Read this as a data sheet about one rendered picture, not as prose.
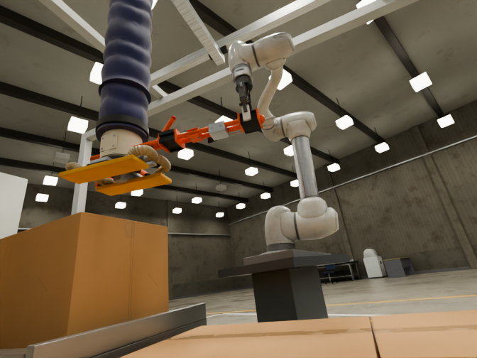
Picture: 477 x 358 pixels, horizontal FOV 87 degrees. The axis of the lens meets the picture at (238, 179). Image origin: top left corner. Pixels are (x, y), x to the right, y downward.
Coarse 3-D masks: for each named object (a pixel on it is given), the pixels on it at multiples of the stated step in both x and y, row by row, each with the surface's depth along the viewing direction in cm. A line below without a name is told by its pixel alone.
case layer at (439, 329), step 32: (320, 320) 78; (352, 320) 72; (384, 320) 67; (416, 320) 63; (448, 320) 59; (160, 352) 63; (192, 352) 59; (224, 352) 56; (256, 352) 53; (288, 352) 50; (320, 352) 48; (352, 352) 46; (384, 352) 44; (416, 352) 42; (448, 352) 40
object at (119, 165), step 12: (120, 156) 100; (132, 156) 93; (84, 168) 97; (96, 168) 97; (108, 168) 98; (120, 168) 99; (132, 168) 100; (144, 168) 101; (72, 180) 104; (84, 180) 106
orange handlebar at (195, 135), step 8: (232, 120) 101; (264, 120) 101; (208, 128) 102; (232, 128) 104; (240, 128) 104; (184, 136) 105; (192, 136) 105; (200, 136) 105; (208, 136) 107; (144, 144) 108; (152, 144) 108
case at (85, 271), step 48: (0, 240) 99; (48, 240) 84; (96, 240) 82; (144, 240) 100; (0, 288) 89; (48, 288) 77; (96, 288) 78; (144, 288) 94; (0, 336) 81; (48, 336) 71
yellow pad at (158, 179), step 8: (144, 176) 112; (152, 176) 111; (160, 176) 110; (112, 184) 115; (120, 184) 114; (128, 184) 114; (136, 184) 115; (144, 184) 116; (152, 184) 117; (160, 184) 118; (104, 192) 121; (112, 192) 122; (120, 192) 123
